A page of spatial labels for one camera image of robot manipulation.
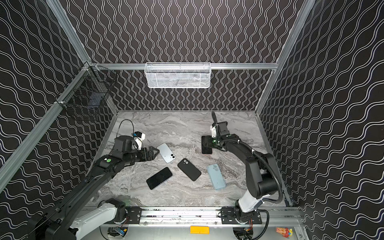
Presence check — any black phone purple edge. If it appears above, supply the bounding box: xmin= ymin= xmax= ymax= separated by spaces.
xmin=201 ymin=136 xmax=213 ymax=155

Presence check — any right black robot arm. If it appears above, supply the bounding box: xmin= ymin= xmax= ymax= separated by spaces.
xmin=207 ymin=120 xmax=284 ymax=223

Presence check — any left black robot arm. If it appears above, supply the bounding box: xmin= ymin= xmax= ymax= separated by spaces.
xmin=24 ymin=136 xmax=160 ymax=240

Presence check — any white phone face down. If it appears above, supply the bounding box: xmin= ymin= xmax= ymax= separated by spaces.
xmin=157 ymin=143 xmax=176 ymax=164

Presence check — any black phone screen up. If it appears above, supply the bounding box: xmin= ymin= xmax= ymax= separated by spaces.
xmin=146 ymin=167 xmax=173 ymax=190

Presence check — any light blue phone case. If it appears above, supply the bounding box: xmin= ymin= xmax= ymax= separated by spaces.
xmin=207 ymin=164 xmax=227 ymax=190

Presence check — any black phone case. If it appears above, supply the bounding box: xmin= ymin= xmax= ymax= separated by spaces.
xmin=178 ymin=158 xmax=202 ymax=182

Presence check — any yellow block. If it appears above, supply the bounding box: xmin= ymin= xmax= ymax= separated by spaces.
xmin=190 ymin=226 xmax=210 ymax=235

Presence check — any red yellow toy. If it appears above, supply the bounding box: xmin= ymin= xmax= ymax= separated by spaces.
xmin=276 ymin=227 xmax=293 ymax=238

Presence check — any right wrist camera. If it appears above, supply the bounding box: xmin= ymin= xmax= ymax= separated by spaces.
xmin=210 ymin=124 xmax=217 ymax=139

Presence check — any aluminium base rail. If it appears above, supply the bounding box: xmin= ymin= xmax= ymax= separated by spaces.
xmin=98 ymin=206 xmax=301 ymax=226

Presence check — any white wire mesh basket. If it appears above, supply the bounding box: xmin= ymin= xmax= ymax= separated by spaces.
xmin=144 ymin=62 xmax=212 ymax=89

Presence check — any black wire basket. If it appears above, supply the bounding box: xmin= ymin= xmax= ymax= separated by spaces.
xmin=58 ymin=64 xmax=118 ymax=122

